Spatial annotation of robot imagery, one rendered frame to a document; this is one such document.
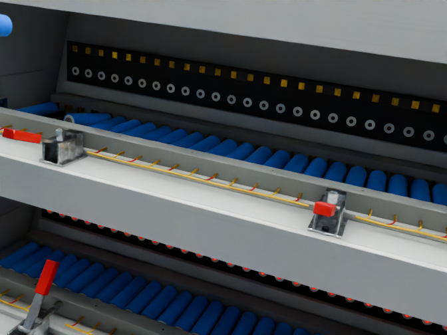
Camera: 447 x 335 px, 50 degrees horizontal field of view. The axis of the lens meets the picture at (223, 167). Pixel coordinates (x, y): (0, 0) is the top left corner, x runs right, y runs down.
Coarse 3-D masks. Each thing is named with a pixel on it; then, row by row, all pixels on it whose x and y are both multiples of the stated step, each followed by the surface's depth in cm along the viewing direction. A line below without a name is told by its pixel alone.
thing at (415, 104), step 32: (96, 64) 63; (128, 64) 62; (160, 64) 60; (192, 64) 58; (160, 96) 61; (192, 96) 60; (224, 96) 58; (256, 96) 57; (288, 96) 55; (320, 96) 54; (352, 96) 53; (384, 96) 52; (416, 96) 51; (352, 128) 54; (416, 128) 51
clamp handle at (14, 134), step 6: (6, 132) 40; (12, 132) 40; (18, 132) 40; (24, 132) 41; (60, 132) 46; (12, 138) 40; (18, 138) 41; (24, 138) 41; (30, 138) 42; (36, 138) 43; (42, 138) 44; (48, 138) 45; (60, 138) 47
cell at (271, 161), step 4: (276, 152) 52; (280, 152) 51; (284, 152) 52; (272, 156) 50; (276, 156) 50; (280, 156) 50; (284, 156) 51; (288, 156) 52; (268, 160) 49; (272, 160) 48; (276, 160) 49; (280, 160) 49; (284, 160) 50; (288, 160) 52; (264, 164) 47; (268, 164) 47; (272, 164) 47; (276, 164) 48; (280, 164) 49; (284, 164) 50; (280, 168) 48
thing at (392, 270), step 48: (0, 96) 58; (96, 96) 64; (144, 96) 61; (0, 144) 50; (336, 144) 54; (384, 144) 53; (0, 192) 49; (48, 192) 46; (96, 192) 44; (144, 192) 42; (192, 192) 44; (192, 240) 42; (240, 240) 40; (288, 240) 39; (336, 240) 38; (384, 240) 39; (432, 240) 40; (336, 288) 38; (384, 288) 37; (432, 288) 36
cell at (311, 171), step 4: (312, 160) 51; (316, 160) 50; (320, 160) 50; (324, 160) 51; (312, 164) 49; (316, 164) 49; (320, 164) 49; (324, 164) 50; (308, 168) 48; (312, 168) 47; (316, 168) 48; (320, 168) 48; (324, 168) 49; (304, 172) 47; (308, 172) 46; (312, 172) 46; (316, 172) 47; (320, 172) 48; (324, 172) 49; (316, 176) 46; (320, 176) 47
